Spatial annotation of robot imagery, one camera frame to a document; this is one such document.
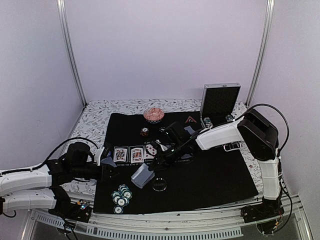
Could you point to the patterned small bowl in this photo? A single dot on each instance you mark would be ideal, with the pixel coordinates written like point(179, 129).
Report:
point(153, 115)

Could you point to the blue playing card deck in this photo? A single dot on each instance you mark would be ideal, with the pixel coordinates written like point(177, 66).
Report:
point(142, 176)

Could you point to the queen face up card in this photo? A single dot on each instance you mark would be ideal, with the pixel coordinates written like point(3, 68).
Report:
point(120, 154)

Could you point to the right aluminium frame post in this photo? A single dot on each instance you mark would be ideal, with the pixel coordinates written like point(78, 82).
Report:
point(270, 4)

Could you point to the poker chip row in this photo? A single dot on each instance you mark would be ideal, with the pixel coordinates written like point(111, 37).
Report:
point(229, 118)
point(207, 122)

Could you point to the black poker mat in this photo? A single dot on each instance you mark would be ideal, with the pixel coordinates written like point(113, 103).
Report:
point(211, 178)

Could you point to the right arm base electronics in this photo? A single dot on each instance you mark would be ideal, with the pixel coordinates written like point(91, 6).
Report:
point(263, 211)

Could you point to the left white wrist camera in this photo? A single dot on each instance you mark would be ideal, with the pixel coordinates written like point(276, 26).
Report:
point(102, 153)

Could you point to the right poker chip row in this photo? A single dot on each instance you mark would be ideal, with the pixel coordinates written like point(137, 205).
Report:
point(229, 118)

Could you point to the front aluminium rail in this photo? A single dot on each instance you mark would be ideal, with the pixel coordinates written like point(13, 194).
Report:
point(215, 223)

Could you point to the red poker chip stack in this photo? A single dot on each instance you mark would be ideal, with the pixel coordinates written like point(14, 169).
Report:
point(144, 132)

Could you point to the dealt blue card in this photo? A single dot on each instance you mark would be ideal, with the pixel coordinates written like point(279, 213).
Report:
point(189, 129)
point(108, 161)

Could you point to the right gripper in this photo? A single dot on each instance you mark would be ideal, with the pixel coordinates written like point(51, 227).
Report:
point(164, 163)

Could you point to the aluminium frame post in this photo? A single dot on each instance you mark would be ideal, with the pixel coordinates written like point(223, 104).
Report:
point(69, 49)
point(270, 4)

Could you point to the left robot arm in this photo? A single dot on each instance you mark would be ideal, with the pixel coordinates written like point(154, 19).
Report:
point(40, 187)

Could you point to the left aluminium frame post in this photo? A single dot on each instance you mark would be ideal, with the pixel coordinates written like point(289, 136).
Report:
point(69, 49)

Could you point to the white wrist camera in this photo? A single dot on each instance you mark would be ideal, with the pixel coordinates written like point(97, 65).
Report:
point(102, 153)
point(157, 145)

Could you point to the left poker chip row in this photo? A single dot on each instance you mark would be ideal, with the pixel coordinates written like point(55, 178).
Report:
point(207, 122)

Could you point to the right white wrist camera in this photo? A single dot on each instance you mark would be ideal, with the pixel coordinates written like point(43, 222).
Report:
point(157, 145)

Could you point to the clear dealer button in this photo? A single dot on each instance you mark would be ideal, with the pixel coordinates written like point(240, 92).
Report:
point(159, 184)

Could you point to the blue green chip stack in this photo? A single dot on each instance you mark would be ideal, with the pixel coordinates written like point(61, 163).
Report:
point(122, 195)

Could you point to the blue white poker chip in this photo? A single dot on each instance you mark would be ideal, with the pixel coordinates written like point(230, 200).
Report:
point(118, 210)

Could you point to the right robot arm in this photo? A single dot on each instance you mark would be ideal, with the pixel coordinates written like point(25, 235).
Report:
point(259, 135)

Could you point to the king face up card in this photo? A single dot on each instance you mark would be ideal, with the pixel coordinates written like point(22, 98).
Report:
point(136, 155)

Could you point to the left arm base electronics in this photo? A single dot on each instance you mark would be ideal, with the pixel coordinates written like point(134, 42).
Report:
point(66, 210)

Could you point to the aluminium poker chip case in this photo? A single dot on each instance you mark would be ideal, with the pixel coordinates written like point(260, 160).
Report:
point(218, 101)

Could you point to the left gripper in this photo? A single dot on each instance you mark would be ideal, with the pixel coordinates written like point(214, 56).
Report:
point(106, 175)

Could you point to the red black triangle card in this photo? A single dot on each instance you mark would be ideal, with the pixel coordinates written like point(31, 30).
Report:
point(190, 119)

